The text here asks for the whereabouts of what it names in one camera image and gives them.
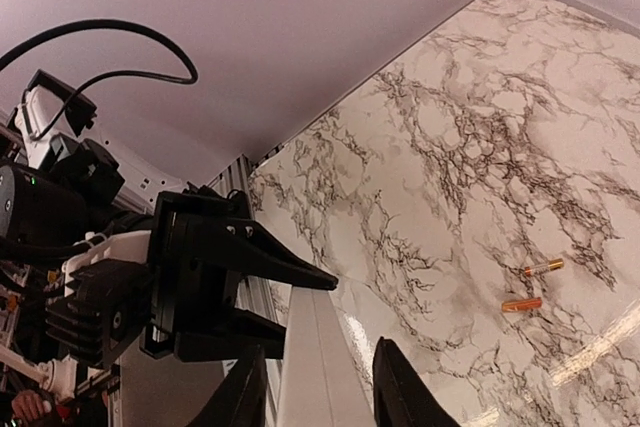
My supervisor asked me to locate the black gold AAA battery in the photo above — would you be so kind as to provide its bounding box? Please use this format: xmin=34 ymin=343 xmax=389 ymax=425
xmin=524 ymin=258 xmax=564 ymax=277

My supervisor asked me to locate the white remote control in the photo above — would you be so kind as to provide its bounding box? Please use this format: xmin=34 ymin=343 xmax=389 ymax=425
xmin=276 ymin=287 xmax=376 ymax=427

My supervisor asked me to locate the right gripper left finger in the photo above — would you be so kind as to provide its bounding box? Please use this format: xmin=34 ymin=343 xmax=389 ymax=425
xmin=187 ymin=346 xmax=268 ymax=427

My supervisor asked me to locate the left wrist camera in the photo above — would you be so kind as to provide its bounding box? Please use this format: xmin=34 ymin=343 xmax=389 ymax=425
xmin=23 ymin=69 xmax=97 ymax=140

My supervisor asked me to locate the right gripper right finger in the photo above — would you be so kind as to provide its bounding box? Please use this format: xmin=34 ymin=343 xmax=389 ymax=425
xmin=373 ymin=337 xmax=460 ymax=427

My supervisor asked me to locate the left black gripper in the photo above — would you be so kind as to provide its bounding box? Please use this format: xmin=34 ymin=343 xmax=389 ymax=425
xmin=144 ymin=187 xmax=338 ymax=362

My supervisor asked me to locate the orange AAA battery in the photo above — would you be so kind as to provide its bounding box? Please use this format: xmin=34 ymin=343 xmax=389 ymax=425
xmin=501 ymin=297 xmax=542 ymax=313

